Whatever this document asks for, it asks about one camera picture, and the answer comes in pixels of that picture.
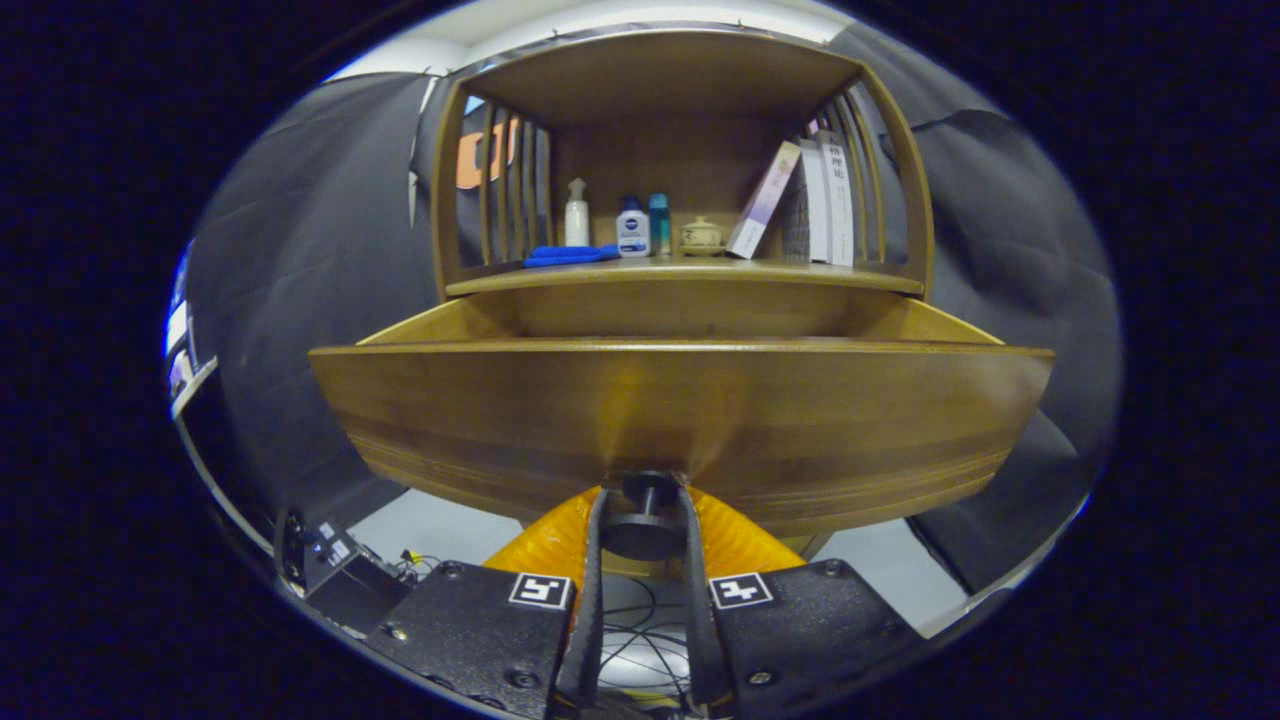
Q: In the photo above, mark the black electronics box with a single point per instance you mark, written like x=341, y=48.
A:
x=345, y=585

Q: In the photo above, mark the blue folded cloth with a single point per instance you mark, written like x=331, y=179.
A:
x=565, y=256

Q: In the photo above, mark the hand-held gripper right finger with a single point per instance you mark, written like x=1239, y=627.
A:
x=700, y=630

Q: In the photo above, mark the wooden countertop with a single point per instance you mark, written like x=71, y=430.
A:
x=690, y=272

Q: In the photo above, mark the teal bottle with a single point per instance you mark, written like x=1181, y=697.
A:
x=660, y=225

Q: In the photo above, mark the white side desk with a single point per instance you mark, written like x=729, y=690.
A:
x=195, y=385

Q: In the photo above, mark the white lotion bottle blue label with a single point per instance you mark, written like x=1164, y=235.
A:
x=633, y=235

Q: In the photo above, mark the white pump bottle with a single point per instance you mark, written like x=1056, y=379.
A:
x=577, y=222

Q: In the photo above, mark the white book with black lettering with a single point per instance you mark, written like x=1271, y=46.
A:
x=840, y=200

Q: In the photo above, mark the pink and white book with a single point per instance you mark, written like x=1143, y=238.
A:
x=763, y=200

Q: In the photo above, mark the beige lidded ceramic jar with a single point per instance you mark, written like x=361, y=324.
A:
x=702, y=238

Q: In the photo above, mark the wooden cabinet with slatted shelf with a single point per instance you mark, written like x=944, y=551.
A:
x=690, y=160

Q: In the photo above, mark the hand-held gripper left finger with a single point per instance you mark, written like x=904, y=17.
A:
x=590, y=620

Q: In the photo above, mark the black backdrop cloth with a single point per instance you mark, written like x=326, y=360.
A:
x=300, y=300

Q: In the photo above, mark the plain white book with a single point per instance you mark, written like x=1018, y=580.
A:
x=812, y=210

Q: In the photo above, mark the wooden drawer with dark knob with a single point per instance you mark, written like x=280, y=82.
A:
x=700, y=410

